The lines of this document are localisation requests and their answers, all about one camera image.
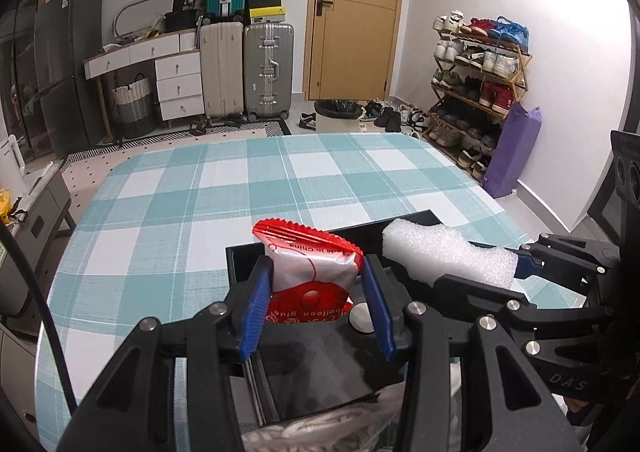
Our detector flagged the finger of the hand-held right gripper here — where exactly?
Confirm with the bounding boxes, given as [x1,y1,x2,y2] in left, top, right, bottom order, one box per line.
[515,233,623,293]
[434,274,616,373]

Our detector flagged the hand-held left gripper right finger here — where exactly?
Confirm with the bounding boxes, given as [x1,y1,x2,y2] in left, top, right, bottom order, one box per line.
[361,254,586,452]

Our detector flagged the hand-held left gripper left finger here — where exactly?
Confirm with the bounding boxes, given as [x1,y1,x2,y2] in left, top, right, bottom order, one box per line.
[57,256,276,452]

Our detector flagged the red and white packet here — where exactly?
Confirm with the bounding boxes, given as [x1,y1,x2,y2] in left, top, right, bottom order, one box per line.
[251,218,365,328]

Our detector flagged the black cardboard box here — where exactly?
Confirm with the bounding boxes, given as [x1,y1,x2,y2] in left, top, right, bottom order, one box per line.
[225,208,463,425]

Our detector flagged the round white disc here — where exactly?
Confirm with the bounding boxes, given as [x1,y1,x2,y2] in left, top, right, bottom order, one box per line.
[349,304,376,334]

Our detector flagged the purple bag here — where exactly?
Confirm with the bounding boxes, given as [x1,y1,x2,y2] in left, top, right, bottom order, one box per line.
[482,102,543,199]

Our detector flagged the teal plaid tablecloth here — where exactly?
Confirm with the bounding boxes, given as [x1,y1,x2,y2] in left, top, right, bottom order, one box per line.
[34,133,591,452]

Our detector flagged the wooden shoe rack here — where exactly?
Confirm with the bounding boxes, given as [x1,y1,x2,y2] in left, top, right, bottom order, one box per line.
[422,24,533,183]

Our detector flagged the group of shoes on floor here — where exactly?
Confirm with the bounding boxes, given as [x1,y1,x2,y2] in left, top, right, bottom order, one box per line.
[299,99,431,138]

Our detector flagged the row of shoes on rack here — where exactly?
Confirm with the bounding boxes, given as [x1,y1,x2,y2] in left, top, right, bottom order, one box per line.
[430,9,531,180]

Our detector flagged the trash bin with black bag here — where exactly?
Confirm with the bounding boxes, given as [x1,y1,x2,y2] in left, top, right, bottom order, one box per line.
[314,99,366,134]

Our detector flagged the grey cabinet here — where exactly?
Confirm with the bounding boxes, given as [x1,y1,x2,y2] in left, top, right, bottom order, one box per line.
[0,159,76,253]

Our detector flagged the woven laundry basket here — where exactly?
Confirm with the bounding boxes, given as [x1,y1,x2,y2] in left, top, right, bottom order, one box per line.
[110,74,158,140]

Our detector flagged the silver suitcase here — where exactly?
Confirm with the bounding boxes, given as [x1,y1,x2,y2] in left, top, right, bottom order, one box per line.
[243,22,296,122]

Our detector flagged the beige suitcase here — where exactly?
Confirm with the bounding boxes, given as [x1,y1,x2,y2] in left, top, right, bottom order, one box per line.
[199,21,246,120]

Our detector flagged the white desk with drawers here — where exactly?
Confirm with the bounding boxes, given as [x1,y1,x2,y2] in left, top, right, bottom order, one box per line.
[82,27,206,143]

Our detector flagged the wooden door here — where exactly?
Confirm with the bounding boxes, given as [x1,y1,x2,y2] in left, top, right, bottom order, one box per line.
[305,0,406,102]

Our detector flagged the white plastic container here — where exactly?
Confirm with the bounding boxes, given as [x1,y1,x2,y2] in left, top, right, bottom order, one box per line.
[0,134,26,178]

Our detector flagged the grey fridge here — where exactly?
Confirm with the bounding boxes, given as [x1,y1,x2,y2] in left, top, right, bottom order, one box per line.
[32,0,104,149]

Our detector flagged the bagged cream rope bundle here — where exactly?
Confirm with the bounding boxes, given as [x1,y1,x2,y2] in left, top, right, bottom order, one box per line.
[240,382,406,452]

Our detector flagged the black cable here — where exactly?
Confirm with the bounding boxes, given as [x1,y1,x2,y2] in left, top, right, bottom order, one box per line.
[0,219,81,408]

